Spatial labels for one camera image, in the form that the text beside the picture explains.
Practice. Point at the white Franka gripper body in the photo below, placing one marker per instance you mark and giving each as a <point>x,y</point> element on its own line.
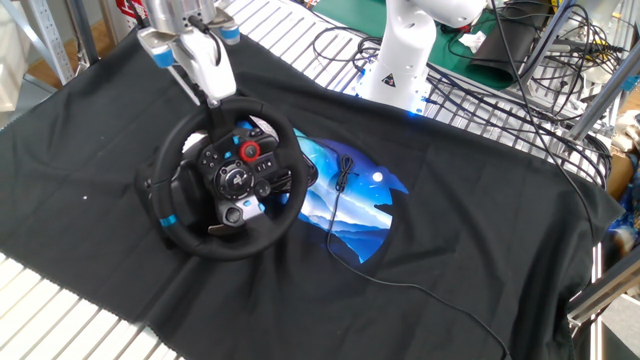
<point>210,70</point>

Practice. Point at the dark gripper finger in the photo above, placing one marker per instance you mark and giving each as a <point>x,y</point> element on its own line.
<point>214,104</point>
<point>201,92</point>

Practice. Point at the black racing steering wheel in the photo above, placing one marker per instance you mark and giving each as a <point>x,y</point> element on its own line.
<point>235,245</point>

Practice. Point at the black steering wheel base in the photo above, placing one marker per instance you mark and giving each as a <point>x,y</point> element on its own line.
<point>180,195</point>

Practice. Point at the red and white sign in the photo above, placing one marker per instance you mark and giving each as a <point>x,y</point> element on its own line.
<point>127,7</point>

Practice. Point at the white cabinet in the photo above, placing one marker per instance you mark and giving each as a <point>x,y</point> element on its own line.
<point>12,60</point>

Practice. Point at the white paper note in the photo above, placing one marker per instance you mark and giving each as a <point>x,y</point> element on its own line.
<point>472,42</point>

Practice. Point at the black cloth with blue print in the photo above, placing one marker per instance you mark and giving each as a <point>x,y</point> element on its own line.
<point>450,225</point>

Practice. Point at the black folded pad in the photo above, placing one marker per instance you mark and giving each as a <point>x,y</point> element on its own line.
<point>507,47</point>

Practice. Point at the small brown cardboard box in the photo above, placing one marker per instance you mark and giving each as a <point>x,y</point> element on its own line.
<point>619,175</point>

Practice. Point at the white crumpled cloth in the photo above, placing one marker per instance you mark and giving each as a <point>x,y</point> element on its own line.
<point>627,130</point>

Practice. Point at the blue patterned cloth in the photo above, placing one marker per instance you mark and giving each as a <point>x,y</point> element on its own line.
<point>627,220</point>

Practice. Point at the grey wrist camera blue ends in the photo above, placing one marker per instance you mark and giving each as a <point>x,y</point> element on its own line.
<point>162,50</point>

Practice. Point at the dark metal post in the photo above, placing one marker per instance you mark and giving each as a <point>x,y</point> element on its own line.
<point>85,35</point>

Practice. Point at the perforated metal post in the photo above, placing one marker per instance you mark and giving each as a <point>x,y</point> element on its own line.
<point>50,45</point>

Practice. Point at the aluminium frame strut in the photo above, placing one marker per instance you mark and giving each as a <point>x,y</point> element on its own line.
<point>547,40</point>
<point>605,95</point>

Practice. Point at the aluminium frame beam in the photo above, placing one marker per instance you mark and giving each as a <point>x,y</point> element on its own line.
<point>610,290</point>

